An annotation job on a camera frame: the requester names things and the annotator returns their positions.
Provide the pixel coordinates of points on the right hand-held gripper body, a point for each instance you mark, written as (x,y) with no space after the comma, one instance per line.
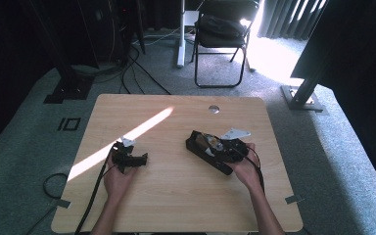
(236,150)

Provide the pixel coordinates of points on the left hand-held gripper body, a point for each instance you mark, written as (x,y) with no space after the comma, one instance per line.
(119,156)

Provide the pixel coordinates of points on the black pencil case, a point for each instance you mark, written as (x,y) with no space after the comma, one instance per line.
(197,151)

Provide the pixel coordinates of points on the person's left hand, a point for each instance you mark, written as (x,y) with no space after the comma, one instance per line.
(117,182)

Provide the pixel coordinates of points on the person's right hand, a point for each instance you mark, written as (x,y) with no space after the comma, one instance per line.
(251,173)

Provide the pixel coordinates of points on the grey tape piece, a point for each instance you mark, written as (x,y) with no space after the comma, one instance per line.
(294,199)
(62,203)

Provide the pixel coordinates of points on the black folding chair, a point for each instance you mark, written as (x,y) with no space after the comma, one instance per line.
(218,65)

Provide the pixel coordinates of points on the black stand with flat base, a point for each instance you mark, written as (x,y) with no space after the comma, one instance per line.
(67,81)

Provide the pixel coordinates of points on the black metal stand with plate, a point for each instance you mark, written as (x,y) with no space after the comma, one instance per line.
(306,91)

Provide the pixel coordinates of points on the white stand leg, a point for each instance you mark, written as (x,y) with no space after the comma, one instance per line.
(181,39)

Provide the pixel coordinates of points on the black bag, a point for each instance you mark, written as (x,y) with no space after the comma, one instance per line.
(222,27)

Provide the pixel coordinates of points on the dark equipment cabinet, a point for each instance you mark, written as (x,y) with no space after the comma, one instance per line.
(111,29)

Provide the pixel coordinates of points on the dark curtain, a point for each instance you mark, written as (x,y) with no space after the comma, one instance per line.
(287,19)

